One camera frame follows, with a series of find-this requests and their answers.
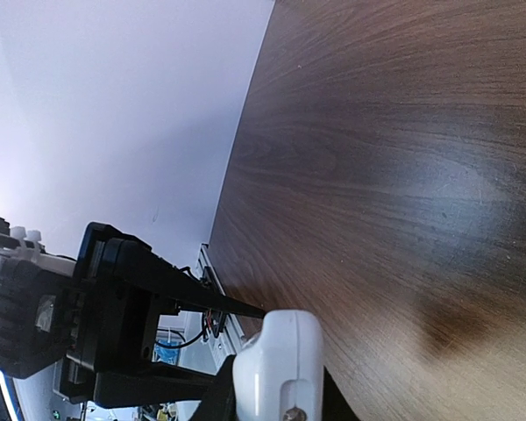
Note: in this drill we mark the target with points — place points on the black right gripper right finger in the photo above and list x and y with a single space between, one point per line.
335 407

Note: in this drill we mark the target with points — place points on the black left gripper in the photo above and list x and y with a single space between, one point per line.
111 363

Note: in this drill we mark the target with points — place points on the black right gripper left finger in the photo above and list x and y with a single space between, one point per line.
219 402

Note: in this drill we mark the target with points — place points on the white remote control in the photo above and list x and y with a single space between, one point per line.
278 375

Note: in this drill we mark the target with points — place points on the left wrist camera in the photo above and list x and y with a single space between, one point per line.
40 303

